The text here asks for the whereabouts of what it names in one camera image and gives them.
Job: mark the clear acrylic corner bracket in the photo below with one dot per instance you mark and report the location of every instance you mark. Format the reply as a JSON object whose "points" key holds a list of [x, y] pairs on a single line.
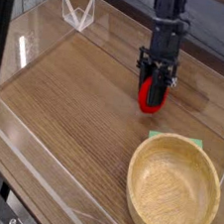
{"points": [[78, 18]]}

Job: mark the red plush strawberry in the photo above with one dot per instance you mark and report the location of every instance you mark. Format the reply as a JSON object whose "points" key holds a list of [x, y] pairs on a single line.
{"points": [[142, 98]]}

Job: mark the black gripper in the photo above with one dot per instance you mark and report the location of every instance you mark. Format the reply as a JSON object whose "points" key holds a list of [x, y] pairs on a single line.
{"points": [[163, 72]]}

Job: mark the clear acrylic wall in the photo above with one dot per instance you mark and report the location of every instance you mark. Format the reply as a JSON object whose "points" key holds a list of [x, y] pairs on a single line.
{"points": [[31, 44], [199, 89], [50, 192]]}

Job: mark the clear acrylic left wall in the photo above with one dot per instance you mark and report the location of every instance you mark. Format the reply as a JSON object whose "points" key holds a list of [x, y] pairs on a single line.
{"points": [[31, 44]]}

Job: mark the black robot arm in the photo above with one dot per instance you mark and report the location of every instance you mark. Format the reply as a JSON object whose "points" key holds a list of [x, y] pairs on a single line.
{"points": [[168, 30]]}

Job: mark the wooden bowl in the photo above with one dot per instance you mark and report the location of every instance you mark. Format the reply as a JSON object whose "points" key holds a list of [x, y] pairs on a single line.
{"points": [[171, 180]]}

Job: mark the black table leg clamp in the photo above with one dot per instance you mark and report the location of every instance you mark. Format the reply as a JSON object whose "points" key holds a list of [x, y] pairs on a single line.
{"points": [[7, 215]]}

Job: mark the clear acrylic back wall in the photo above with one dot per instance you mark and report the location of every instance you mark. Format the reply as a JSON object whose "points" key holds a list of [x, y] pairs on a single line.
{"points": [[199, 89]]}

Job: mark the clear acrylic front wall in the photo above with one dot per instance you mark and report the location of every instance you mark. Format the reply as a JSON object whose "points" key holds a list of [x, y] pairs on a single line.
{"points": [[50, 192]]}

